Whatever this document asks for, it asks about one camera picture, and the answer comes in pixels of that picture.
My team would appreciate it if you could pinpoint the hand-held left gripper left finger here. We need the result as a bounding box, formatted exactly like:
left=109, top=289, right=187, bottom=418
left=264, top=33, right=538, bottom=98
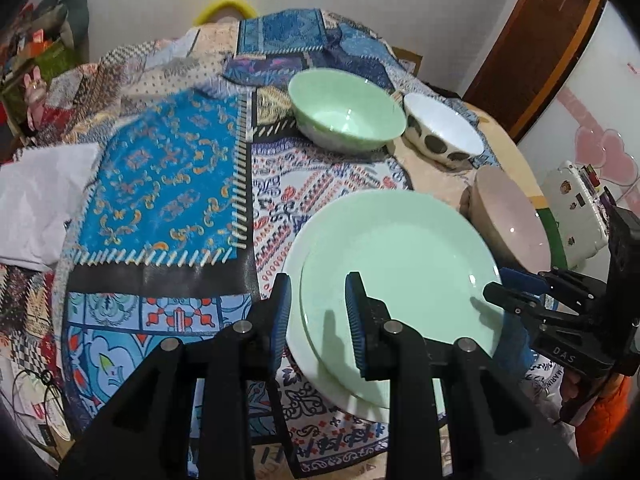
left=59, top=272, right=301, bottom=480

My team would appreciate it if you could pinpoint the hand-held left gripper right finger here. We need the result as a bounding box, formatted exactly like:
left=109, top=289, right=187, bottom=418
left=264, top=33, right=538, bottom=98
left=345, top=271, right=583, bottom=480

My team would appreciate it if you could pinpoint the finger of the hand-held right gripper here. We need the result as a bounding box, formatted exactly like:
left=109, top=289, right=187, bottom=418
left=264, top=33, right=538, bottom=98
left=482, top=281, right=562, bottom=325
left=500, top=267, right=566, bottom=297

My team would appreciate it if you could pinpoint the white plate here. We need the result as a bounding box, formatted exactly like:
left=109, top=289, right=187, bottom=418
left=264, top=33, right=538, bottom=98
left=281, top=195, right=451, bottom=421

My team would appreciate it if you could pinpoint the pink bowl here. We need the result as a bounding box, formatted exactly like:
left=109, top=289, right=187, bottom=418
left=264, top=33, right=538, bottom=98
left=460, top=166, right=552, bottom=271

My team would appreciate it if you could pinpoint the green plate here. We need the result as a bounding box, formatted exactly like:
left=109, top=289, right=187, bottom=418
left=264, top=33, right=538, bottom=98
left=300, top=190, right=503, bottom=408

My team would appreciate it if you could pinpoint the white spotted bowl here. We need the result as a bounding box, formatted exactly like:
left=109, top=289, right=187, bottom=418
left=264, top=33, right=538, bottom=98
left=402, top=92, right=486, bottom=170

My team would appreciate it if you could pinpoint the green bowl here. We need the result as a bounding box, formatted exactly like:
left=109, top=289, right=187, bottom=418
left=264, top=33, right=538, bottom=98
left=287, top=67, right=407, bottom=153

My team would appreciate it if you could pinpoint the person's right forearm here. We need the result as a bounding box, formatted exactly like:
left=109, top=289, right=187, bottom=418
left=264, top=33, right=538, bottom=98
left=557, top=370, right=638, bottom=466

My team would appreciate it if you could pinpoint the white sticker-covered case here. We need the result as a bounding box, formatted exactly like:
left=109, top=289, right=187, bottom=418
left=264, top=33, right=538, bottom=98
left=542, top=160, right=616, bottom=271

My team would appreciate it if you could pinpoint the white panel with pink hearts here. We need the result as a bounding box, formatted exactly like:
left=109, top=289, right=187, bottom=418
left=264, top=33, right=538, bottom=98
left=515, top=0, right=640, bottom=241

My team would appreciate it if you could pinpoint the brown wooden door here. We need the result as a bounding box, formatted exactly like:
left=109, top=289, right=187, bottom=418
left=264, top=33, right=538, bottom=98
left=462, top=0, right=608, bottom=143

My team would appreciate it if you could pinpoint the white paper sheet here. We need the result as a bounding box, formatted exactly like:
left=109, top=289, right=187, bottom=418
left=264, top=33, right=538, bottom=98
left=0, top=142, right=103, bottom=266

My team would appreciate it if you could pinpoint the yellow foam tube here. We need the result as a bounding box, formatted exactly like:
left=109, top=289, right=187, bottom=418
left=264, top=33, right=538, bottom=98
left=192, top=0, right=258, bottom=26

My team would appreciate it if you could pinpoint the pink rabbit toy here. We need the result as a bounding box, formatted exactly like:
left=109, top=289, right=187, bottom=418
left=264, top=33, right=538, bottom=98
left=22, top=67, right=49, bottom=111

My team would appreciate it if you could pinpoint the green storage box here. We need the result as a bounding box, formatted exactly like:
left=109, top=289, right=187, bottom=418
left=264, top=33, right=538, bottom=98
left=0, top=35, right=76, bottom=98

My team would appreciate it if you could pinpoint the grey plush pillow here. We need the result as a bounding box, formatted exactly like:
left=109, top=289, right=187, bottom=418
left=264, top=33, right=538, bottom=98
left=40, top=0, right=91, bottom=61

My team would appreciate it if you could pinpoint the thin black cable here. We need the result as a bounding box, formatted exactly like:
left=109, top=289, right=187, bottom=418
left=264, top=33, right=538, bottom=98
left=10, top=367, right=68, bottom=441

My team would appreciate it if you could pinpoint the dark wooden bed frame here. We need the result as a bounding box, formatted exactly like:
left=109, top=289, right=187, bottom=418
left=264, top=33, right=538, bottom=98
left=392, top=46, right=424, bottom=77

